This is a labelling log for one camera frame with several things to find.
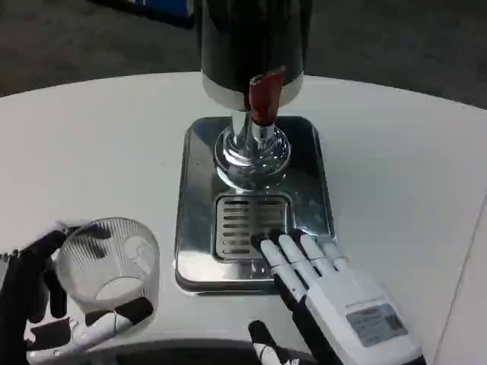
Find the steel drip tray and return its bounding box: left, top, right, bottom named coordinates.
left=173, top=115, right=337, bottom=297

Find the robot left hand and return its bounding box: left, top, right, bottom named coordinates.
left=0, top=218, right=155, bottom=365

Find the slotted steel drain grid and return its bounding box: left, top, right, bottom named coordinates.
left=214, top=194, right=294, bottom=264

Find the red handled dispenser tap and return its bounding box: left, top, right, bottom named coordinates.
left=248, top=65, right=288, bottom=142

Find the black steel drink dispenser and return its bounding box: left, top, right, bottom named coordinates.
left=196, top=0, right=314, bottom=191

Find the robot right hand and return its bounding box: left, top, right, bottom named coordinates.
left=247, top=227, right=428, bottom=365

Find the blue box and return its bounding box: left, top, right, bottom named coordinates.
left=84, top=0, right=196, bottom=30

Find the clear ribbed glass cup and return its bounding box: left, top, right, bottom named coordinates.
left=55, top=216, right=161, bottom=316

